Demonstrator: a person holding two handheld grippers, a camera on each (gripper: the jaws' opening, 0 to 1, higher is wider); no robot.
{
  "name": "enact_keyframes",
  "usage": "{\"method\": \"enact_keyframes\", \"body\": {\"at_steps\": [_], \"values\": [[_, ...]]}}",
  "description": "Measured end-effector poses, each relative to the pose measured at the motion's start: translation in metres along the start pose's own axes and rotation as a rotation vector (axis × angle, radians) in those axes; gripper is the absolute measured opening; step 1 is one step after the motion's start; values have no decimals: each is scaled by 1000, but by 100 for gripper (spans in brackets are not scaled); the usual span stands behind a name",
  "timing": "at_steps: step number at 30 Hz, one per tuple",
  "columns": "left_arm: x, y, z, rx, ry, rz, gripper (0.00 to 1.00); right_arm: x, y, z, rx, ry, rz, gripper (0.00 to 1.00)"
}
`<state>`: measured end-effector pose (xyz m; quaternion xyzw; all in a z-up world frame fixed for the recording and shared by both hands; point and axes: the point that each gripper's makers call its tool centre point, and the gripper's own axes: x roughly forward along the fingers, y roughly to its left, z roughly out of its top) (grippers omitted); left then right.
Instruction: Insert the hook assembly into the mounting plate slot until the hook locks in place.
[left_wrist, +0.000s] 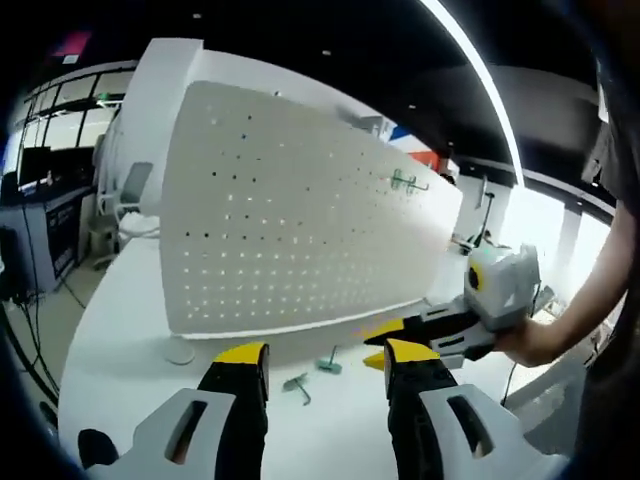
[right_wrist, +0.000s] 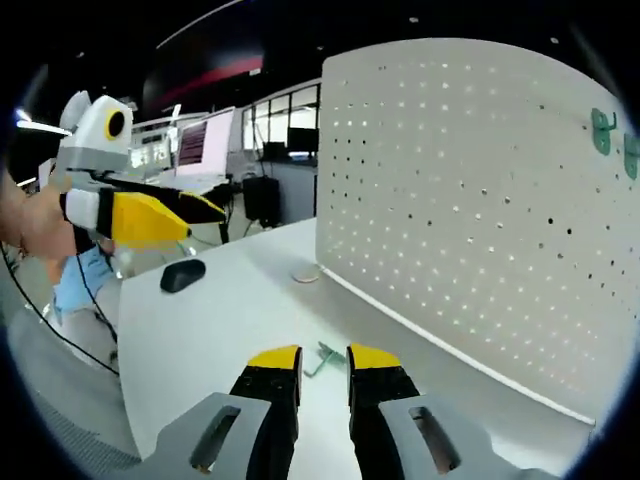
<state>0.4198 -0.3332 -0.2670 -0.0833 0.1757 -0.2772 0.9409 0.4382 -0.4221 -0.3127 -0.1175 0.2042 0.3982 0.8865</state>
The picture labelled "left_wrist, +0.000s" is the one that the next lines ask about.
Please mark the grey equipment cabinet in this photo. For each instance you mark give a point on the grey equipment cabinet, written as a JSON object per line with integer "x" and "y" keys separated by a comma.
{"x": 55, "y": 240}

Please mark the white frame office chair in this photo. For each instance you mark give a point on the white frame office chair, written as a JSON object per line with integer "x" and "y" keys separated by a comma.
{"x": 135, "y": 182}

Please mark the black monitor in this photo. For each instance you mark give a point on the black monitor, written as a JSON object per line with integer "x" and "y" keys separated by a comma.
{"x": 32, "y": 165}

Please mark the person's right hand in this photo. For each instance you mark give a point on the person's right hand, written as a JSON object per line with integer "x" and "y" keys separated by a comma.
{"x": 527, "y": 345}

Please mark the black kick scooter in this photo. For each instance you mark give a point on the black kick scooter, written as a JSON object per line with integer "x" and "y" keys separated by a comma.
{"x": 482, "y": 215}

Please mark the white perforated mounting plate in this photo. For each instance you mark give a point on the white perforated mounting plate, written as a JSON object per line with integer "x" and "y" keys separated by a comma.
{"x": 300, "y": 225}

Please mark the curved ceiling light strip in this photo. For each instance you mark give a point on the curved ceiling light strip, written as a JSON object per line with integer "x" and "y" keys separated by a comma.
{"x": 492, "y": 85}

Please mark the black computer mouse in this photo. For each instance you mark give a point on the black computer mouse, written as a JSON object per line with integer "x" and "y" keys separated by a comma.
{"x": 97, "y": 445}

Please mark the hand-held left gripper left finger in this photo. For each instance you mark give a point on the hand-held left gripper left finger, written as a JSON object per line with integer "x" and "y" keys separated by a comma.
{"x": 235, "y": 400}

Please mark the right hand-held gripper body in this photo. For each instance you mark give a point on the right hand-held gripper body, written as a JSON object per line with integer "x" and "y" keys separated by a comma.
{"x": 505, "y": 285}

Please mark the person's dark clothing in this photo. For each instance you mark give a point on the person's dark clothing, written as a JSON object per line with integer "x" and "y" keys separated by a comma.
{"x": 615, "y": 390}

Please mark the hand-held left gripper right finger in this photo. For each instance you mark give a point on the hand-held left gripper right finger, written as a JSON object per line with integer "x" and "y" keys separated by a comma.
{"x": 420, "y": 400}

